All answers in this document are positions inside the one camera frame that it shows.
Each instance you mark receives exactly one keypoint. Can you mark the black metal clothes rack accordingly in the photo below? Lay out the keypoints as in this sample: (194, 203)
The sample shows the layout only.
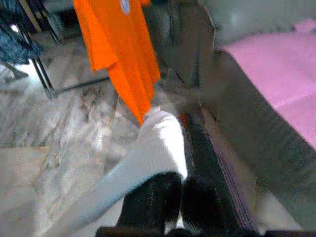
(45, 79)

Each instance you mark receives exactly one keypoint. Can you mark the blue plaid shirt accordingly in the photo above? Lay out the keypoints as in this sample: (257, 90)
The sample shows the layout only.
(17, 47)

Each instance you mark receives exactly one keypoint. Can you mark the orange t-shirt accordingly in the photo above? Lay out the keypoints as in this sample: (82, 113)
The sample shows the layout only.
(116, 49)

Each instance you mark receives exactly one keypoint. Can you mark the pink cloth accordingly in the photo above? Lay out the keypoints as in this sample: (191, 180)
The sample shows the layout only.
(279, 74)

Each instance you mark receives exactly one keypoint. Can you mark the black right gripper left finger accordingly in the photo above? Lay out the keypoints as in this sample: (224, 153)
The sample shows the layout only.
(150, 202)

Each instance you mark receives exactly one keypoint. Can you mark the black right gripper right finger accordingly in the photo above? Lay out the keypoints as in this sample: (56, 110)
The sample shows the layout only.
(209, 192)

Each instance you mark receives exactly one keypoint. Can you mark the white cotton garment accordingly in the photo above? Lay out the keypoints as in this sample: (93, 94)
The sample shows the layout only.
(158, 148)

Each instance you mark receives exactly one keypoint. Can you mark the dark grey sofa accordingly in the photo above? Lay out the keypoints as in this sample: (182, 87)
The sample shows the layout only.
(259, 153)

